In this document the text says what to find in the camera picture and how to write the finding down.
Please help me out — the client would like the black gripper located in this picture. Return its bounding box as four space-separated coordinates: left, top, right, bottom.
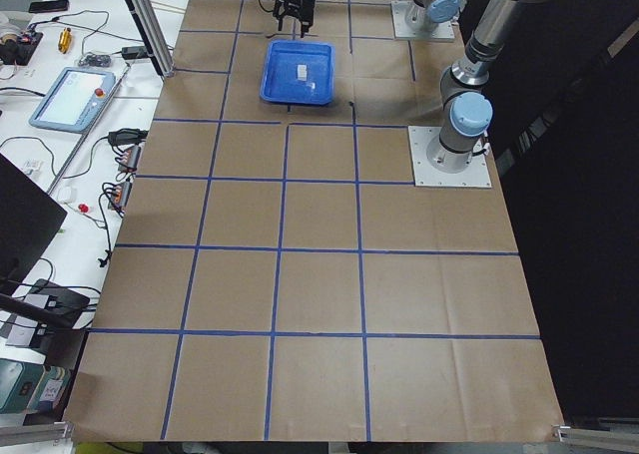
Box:
273 0 316 38

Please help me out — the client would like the teach pendant tablet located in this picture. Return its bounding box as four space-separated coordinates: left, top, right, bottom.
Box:
29 67 117 135

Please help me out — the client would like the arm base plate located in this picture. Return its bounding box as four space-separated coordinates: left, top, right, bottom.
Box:
408 126 492 190
390 0 458 42

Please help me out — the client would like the black smartphone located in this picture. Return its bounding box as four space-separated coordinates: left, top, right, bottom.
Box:
28 0 70 14

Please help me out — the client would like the black power adapter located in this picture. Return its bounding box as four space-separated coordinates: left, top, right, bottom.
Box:
121 46 149 60

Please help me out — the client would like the brown paper mat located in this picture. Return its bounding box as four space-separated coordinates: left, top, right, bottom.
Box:
65 0 562 442

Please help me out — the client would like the gold metal cylinder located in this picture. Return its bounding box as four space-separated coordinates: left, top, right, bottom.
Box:
58 28 73 54

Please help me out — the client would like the blue plastic tray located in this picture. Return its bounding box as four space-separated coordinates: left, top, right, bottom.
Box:
260 40 335 106

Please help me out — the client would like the black monitor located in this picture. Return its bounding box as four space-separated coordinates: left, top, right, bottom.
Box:
1 156 67 295

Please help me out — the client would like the aluminium frame post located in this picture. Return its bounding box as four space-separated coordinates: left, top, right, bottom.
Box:
124 0 175 78

